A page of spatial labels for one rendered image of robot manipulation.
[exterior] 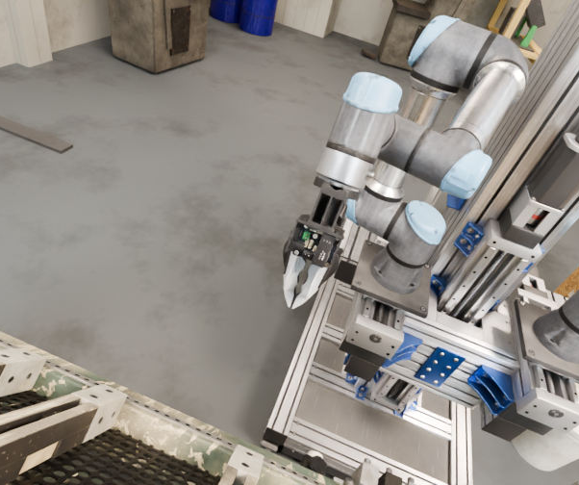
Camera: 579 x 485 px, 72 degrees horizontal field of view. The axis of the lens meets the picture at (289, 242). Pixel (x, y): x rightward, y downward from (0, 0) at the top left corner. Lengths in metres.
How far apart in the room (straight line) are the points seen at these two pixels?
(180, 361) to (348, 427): 0.85
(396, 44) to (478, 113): 6.60
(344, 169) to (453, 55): 0.49
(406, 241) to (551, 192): 0.35
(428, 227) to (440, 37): 0.43
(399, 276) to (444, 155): 0.56
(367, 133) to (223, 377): 1.67
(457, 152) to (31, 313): 2.10
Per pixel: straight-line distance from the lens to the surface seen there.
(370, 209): 1.08
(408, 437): 1.96
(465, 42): 0.98
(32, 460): 0.77
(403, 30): 7.30
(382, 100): 0.57
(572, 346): 1.32
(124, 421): 1.00
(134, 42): 4.94
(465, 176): 0.64
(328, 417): 1.85
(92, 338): 2.21
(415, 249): 1.09
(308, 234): 0.57
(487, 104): 0.80
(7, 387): 1.00
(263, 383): 2.08
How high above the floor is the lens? 1.81
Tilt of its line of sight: 40 degrees down
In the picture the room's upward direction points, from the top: 17 degrees clockwise
